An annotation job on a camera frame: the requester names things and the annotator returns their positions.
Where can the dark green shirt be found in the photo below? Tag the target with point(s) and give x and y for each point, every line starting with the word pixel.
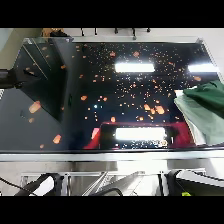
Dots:
pixel 208 96

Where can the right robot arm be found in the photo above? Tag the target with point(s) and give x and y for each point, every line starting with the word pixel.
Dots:
pixel 200 181

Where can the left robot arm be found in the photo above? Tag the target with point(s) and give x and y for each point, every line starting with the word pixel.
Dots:
pixel 10 78

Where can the pale green garment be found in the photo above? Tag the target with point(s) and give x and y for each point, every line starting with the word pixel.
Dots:
pixel 208 126

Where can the silver frame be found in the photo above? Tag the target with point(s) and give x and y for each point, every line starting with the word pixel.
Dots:
pixel 100 156

